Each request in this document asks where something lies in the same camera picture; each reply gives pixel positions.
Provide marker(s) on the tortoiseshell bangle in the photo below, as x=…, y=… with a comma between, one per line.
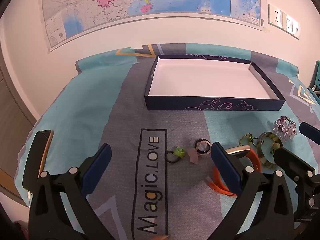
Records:
x=269, y=134

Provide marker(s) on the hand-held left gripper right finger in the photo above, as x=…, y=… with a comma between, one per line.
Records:
x=225, y=165

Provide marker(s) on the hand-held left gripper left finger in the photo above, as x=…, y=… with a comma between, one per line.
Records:
x=100, y=162

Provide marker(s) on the white wall socket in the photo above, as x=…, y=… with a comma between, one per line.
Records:
x=296, y=29
x=287, y=22
x=275, y=16

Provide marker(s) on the dark blue shallow box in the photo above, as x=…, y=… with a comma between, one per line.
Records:
x=200, y=80

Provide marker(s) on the teal chair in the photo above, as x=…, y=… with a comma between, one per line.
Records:
x=315, y=80

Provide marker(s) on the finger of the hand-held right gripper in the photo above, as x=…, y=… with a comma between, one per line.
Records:
x=290, y=161
x=310, y=131

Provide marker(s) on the wooden cabinet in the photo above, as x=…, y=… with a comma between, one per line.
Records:
x=12, y=120

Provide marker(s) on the small metal hoop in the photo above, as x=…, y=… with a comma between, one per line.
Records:
x=253, y=141

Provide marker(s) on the orange smartwatch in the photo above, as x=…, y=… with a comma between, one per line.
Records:
x=255, y=162

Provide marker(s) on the black smartphone gold edge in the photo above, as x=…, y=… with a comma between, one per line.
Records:
x=37, y=155

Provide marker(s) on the teal grey printed blanket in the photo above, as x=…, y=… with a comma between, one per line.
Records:
x=105, y=105

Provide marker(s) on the piece of clear tape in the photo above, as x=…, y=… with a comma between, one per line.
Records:
x=266, y=29

